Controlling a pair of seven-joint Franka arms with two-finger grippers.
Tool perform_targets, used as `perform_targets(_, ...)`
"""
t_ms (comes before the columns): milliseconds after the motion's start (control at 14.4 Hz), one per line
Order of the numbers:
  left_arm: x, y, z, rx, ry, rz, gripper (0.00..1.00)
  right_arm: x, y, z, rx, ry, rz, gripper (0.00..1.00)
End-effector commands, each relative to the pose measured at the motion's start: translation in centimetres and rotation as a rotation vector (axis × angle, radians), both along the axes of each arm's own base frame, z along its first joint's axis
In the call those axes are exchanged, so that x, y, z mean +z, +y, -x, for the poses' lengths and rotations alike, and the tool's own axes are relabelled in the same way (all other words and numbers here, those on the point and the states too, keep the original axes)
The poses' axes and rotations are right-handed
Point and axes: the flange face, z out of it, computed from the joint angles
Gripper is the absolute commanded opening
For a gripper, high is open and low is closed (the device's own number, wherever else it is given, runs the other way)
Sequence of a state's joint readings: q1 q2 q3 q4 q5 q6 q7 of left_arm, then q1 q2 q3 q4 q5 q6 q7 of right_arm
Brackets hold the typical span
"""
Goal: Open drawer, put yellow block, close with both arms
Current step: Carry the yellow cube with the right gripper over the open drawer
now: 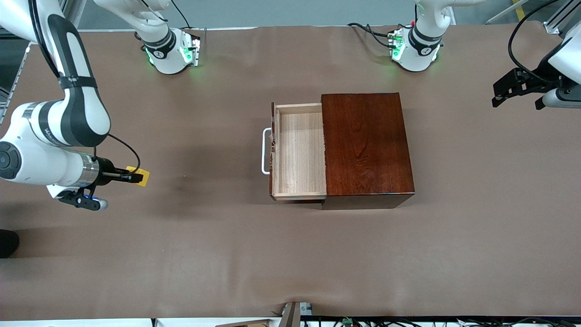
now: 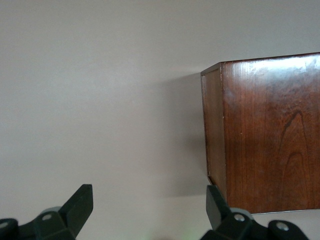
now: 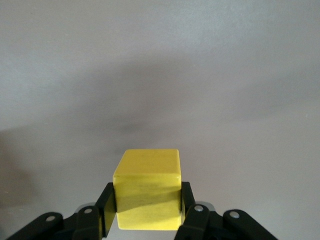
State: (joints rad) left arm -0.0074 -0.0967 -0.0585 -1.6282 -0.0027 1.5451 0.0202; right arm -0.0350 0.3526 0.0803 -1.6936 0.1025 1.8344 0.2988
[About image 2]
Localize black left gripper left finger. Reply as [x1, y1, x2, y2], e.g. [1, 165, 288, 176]
[0, 184, 94, 240]

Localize dark wooden cabinet box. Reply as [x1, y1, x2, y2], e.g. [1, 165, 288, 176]
[200, 51, 320, 216]

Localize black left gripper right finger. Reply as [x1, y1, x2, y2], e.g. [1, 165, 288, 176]
[199, 185, 309, 240]

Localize brown table cover sheet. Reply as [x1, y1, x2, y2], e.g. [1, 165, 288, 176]
[0, 0, 320, 240]

